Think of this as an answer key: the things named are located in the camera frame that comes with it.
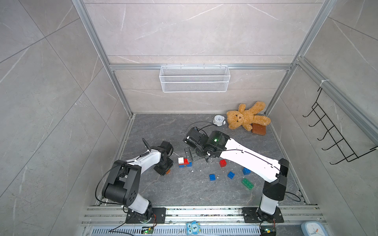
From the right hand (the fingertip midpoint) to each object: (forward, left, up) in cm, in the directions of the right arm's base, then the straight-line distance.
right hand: (197, 153), depth 73 cm
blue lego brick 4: (-4, -20, -20) cm, 29 cm away
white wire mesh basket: (+54, -10, +9) cm, 55 cm away
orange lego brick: (-2, +17, -20) cm, 26 cm away
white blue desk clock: (-31, -54, -19) cm, 65 cm away
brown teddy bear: (+36, -39, -15) cm, 55 cm away
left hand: (+2, +16, -21) cm, 27 cm away
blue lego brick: (+4, +4, -22) cm, 23 cm away
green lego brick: (-9, -29, -21) cm, 37 cm away
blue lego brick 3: (-5, -9, -20) cm, 23 cm away
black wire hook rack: (+20, -64, +9) cm, 67 cm away
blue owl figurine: (-30, +3, -19) cm, 36 cm away
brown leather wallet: (+30, -47, -20) cm, 60 cm away
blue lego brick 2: (+2, +9, -20) cm, 23 cm away
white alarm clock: (+37, -18, -18) cm, 45 cm away
